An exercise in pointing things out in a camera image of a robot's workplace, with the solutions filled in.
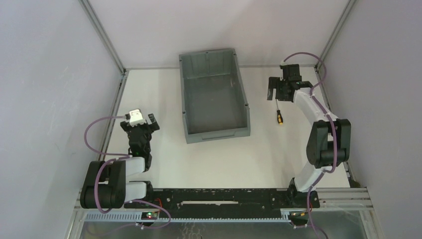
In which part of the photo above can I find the aluminium enclosure frame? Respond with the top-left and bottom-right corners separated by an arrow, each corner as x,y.
66,0 -> 386,239

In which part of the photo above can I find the grey plastic storage bin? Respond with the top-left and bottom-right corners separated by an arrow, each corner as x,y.
179,48 -> 251,144

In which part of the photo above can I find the black yellow screwdriver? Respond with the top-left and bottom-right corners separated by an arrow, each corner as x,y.
275,100 -> 284,125

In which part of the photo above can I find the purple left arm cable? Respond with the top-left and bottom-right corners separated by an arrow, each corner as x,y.
84,115 -> 172,239

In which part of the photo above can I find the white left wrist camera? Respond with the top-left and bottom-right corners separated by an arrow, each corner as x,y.
125,109 -> 147,126

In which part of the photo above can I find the grey slotted cable duct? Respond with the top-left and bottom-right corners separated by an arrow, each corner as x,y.
84,211 -> 294,223

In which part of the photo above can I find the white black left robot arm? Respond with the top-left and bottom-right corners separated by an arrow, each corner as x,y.
80,109 -> 160,214

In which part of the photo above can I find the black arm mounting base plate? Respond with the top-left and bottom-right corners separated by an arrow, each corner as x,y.
124,188 -> 320,220

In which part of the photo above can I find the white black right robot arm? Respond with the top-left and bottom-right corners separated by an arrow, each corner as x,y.
267,64 -> 351,206

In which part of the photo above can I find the small lit circuit board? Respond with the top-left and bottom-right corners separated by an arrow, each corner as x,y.
141,212 -> 159,220

